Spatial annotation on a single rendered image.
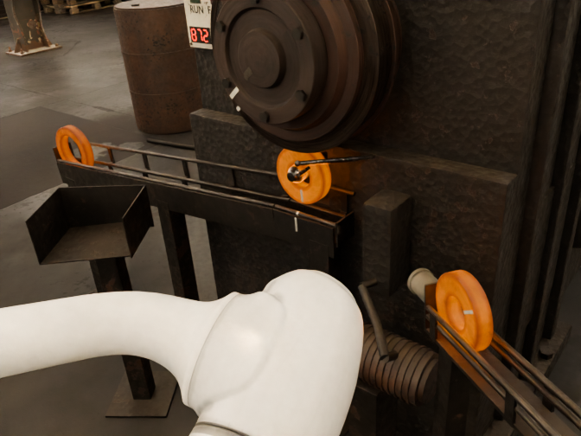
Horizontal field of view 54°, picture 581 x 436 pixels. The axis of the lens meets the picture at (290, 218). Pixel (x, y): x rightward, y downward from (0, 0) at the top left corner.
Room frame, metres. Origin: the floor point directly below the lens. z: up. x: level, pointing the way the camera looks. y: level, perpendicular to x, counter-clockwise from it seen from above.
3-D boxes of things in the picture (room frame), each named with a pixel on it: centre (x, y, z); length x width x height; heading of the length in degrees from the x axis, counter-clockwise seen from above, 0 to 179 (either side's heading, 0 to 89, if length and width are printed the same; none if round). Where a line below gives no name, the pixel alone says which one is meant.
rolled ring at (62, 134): (2.00, 0.78, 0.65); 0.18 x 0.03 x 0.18; 52
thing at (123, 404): (1.40, 0.55, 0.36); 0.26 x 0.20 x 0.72; 84
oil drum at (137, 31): (4.25, 0.84, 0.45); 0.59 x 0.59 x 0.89
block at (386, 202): (1.14, -0.22, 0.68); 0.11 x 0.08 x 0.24; 139
